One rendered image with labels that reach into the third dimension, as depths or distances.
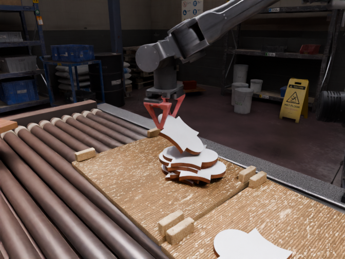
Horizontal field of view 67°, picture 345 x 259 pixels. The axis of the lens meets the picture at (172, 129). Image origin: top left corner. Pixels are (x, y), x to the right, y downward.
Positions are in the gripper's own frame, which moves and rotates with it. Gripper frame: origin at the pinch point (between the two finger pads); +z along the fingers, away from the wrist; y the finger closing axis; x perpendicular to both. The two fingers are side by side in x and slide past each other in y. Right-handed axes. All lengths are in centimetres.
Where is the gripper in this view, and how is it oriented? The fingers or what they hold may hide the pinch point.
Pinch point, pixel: (166, 121)
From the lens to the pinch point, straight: 69.1
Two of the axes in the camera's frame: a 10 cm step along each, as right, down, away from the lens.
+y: 3.8, -3.4, 8.6
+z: 0.1, 9.3, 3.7
